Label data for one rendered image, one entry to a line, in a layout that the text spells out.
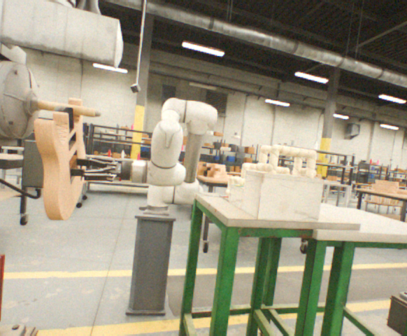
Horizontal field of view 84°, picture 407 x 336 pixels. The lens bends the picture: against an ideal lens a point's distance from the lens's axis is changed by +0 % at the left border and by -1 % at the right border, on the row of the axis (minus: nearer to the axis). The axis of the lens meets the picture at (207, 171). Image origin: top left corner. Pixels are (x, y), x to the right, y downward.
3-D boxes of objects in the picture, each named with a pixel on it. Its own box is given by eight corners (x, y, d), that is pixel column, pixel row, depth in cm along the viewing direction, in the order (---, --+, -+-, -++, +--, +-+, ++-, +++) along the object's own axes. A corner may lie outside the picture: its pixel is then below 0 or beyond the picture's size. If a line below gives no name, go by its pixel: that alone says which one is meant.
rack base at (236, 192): (241, 210, 97) (244, 188, 97) (227, 201, 113) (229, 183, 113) (296, 213, 105) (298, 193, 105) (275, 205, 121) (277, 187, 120)
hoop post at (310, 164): (308, 178, 89) (312, 153, 89) (303, 176, 92) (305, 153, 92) (315, 178, 90) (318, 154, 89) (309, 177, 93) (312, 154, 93)
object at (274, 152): (270, 173, 85) (273, 148, 84) (266, 172, 88) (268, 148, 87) (277, 174, 86) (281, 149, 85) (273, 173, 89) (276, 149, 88)
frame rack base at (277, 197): (257, 220, 83) (263, 173, 82) (240, 210, 98) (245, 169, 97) (318, 222, 91) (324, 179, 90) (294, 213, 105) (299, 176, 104)
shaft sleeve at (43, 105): (40, 110, 81) (37, 106, 78) (42, 103, 82) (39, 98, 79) (95, 119, 86) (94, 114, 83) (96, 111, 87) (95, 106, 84)
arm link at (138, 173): (145, 176, 99) (131, 174, 97) (147, 157, 95) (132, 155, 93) (145, 187, 91) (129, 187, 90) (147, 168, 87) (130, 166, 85)
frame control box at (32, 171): (-31, 201, 88) (-27, 134, 87) (1, 191, 109) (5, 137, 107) (42, 204, 95) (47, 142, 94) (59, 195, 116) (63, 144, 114)
